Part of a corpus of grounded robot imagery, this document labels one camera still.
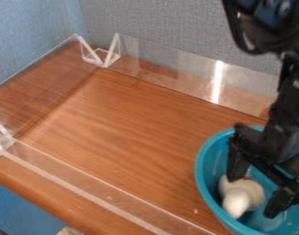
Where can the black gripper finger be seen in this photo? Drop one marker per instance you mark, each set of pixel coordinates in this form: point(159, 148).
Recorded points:
point(237, 163)
point(282, 199)

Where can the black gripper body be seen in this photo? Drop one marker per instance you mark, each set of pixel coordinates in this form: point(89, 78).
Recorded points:
point(272, 149)

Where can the blue plastic bowl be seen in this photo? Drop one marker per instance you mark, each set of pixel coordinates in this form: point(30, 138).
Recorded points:
point(213, 182)

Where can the white brown toy mushroom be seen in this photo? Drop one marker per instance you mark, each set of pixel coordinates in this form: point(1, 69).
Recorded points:
point(242, 195)

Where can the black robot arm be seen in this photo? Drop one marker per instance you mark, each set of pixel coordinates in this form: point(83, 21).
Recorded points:
point(265, 26)

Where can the clear acrylic back barrier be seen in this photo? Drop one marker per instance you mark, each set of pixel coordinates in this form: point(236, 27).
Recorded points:
point(225, 84)

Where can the clear acrylic front barrier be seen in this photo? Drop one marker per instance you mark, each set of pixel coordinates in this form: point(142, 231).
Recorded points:
point(89, 187)

